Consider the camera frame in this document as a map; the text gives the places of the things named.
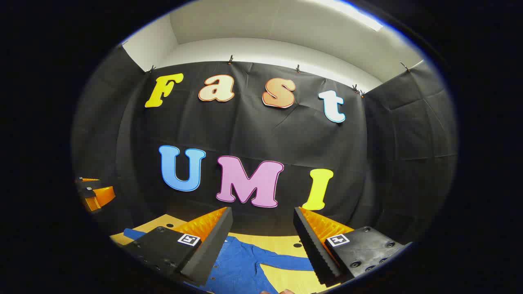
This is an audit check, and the blue shirt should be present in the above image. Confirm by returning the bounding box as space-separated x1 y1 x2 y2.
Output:
123 228 323 294

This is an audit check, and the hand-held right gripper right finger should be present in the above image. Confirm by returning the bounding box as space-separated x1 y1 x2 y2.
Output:
293 206 412 287

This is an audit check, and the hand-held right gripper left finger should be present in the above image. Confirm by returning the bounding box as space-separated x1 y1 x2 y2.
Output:
122 207 234 287

